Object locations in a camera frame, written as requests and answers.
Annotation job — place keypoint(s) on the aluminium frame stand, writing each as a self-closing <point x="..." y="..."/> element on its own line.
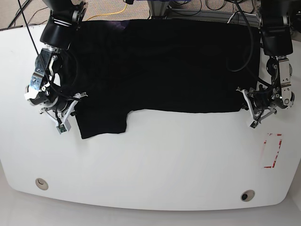
<point x="224" y="11"/>

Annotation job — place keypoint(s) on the red tape rectangle marking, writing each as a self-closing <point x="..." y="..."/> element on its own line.
<point x="270" y="151"/>

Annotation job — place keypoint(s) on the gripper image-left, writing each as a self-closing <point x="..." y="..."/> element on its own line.
<point x="59" y="111"/>

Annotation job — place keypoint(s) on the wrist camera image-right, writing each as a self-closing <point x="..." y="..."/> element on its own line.
<point x="254" y="124"/>

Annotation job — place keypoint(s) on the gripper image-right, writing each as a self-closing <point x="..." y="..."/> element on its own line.
<point x="256" y="105"/>

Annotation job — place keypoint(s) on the black robot arm image-left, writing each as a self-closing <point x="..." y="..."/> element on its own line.
<point x="64" y="20"/>

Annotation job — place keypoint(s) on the right table cable grommet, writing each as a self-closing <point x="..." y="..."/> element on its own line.
<point x="247" y="195"/>

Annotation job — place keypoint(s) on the black t-shirt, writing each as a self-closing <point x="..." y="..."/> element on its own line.
<point x="167" y="65"/>

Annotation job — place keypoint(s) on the table cable grommet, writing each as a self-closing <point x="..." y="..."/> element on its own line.
<point x="247" y="195"/>
<point x="41" y="184"/>

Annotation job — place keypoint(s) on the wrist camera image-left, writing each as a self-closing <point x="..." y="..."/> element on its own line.
<point x="63" y="127"/>

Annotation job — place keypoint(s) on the left table cable grommet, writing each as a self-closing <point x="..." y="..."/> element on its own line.
<point x="41" y="184"/>

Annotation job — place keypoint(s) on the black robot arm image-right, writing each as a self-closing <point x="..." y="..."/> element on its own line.
<point x="275" y="18"/>

